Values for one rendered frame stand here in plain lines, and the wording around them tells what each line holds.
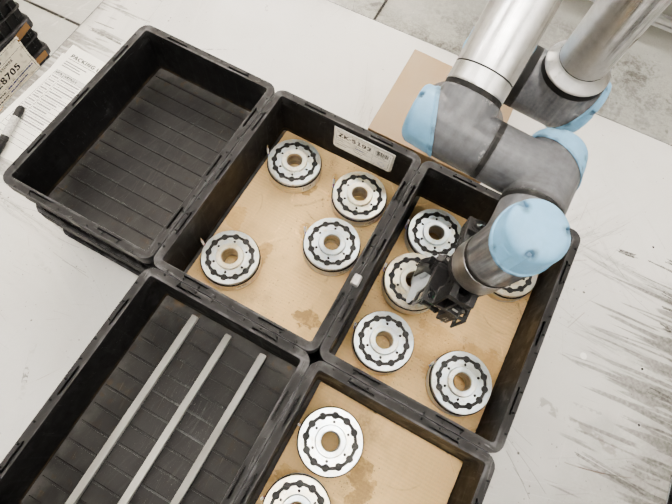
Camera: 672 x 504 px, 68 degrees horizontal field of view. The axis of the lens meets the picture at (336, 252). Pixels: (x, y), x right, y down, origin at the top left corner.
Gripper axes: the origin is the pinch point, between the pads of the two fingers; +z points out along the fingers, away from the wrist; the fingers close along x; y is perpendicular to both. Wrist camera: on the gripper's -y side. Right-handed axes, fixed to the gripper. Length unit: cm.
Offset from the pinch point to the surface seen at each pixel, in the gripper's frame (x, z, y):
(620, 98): 56, 81, -154
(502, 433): 16.7, -8.2, 17.0
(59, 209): -59, 2, 20
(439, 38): -25, 92, -143
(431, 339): 4.8, 3.5, 6.6
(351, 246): -15.3, 3.4, -0.9
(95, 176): -64, 13, 9
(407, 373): 3.5, 3.7, 13.8
